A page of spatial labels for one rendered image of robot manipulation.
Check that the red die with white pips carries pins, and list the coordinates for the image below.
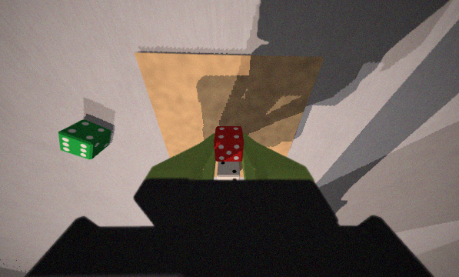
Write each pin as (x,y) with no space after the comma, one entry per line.
(229,144)

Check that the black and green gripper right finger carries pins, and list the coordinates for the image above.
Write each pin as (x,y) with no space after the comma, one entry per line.
(269,164)

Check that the white die with black pips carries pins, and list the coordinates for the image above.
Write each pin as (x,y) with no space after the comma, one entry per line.
(228,170)

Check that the green die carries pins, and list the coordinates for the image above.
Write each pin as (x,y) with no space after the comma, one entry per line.
(84,139)

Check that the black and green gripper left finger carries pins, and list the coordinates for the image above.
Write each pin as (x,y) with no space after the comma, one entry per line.
(188,164)

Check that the tan mat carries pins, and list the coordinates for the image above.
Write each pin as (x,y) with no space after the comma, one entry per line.
(192,94)

